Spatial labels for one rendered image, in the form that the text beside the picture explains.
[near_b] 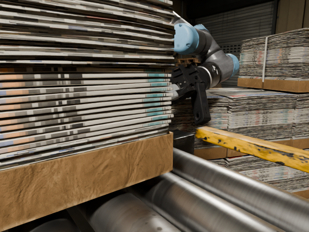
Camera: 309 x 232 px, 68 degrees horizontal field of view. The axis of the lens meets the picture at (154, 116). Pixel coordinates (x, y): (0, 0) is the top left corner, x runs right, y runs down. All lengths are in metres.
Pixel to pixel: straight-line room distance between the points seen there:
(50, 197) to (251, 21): 8.68
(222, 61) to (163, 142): 0.53
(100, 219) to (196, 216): 0.09
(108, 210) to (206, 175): 0.13
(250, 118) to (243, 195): 0.66
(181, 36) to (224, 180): 0.42
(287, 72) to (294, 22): 7.08
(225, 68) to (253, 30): 7.99
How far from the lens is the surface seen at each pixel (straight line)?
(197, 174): 0.30
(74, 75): 0.19
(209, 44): 0.74
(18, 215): 0.20
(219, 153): 0.87
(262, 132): 0.96
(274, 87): 1.11
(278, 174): 1.07
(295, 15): 8.16
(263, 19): 8.61
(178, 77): 0.62
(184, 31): 0.62
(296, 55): 1.04
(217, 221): 0.22
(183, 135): 0.43
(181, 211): 0.24
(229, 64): 0.75
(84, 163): 0.20
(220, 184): 0.28
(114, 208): 0.23
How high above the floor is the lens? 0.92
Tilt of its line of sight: 11 degrees down
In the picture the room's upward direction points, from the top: straight up
